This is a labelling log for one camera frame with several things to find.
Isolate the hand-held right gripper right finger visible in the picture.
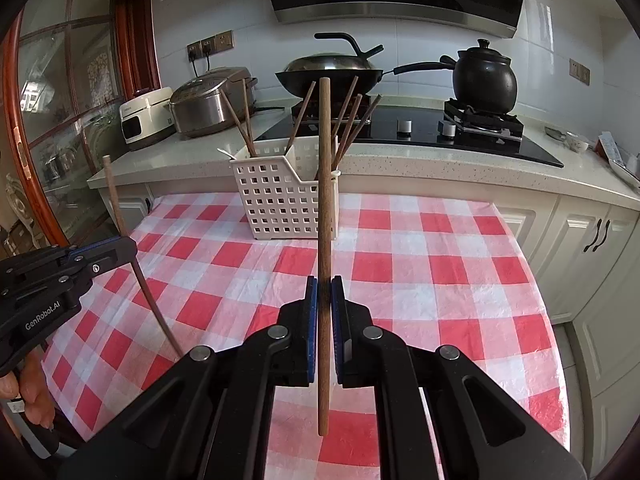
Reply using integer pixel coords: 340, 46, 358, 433
328, 276, 586, 480

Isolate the blue white box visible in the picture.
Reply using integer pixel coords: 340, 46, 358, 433
595, 131, 640, 181

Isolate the black clay pot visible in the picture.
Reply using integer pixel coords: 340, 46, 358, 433
440, 38, 518, 113

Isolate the speckled kitchen countertop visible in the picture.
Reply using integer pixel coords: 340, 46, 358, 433
87, 95, 640, 211

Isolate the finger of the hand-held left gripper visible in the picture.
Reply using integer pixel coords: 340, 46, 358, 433
66, 236, 138, 283

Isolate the white small kitchen appliance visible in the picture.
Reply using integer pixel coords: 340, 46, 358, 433
119, 86, 176, 152

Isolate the red wooden framed glass door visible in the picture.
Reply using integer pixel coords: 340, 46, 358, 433
0, 0, 161, 261

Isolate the silver rice cooker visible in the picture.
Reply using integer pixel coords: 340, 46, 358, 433
169, 66, 258, 138

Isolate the black glass gas stove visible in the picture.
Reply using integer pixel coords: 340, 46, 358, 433
252, 95, 565, 168

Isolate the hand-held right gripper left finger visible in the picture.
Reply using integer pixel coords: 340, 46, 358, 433
60, 276, 319, 480

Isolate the red white checked tablecloth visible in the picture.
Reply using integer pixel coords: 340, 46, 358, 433
40, 191, 573, 480

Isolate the long brown wooden chopstick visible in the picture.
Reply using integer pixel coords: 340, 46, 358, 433
316, 77, 337, 435
101, 155, 185, 358

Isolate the white perforated plastic basket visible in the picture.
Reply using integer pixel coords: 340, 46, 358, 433
217, 137, 342, 241

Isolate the group of wooden chopsticks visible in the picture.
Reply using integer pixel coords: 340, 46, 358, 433
220, 76, 383, 168

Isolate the person's left hand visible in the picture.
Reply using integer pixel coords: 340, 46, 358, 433
0, 347, 56, 431

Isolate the black wok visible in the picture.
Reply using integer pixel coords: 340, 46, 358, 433
275, 61, 456, 98

